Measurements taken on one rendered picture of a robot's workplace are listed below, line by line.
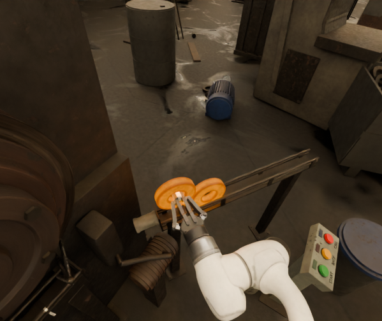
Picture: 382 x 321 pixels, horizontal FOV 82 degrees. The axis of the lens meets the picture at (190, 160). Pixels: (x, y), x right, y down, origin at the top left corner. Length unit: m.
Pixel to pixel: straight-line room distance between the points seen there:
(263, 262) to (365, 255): 0.80
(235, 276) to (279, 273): 0.12
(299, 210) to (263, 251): 1.27
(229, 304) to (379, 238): 1.05
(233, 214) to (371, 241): 0.82
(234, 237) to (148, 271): 0.83
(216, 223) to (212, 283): 1.06
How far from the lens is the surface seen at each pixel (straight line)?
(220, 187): 0.90
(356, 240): 1.45
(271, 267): 0.70
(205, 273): 0.67
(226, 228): 1.68
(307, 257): 1.06
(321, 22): 2.63
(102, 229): 0.79
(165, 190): 0.76
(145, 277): 0.99
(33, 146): 0.48
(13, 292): 0.55
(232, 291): 0.66
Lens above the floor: 1.47
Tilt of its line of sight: 46 degrees down
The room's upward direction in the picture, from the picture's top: 4 degrees clockwise
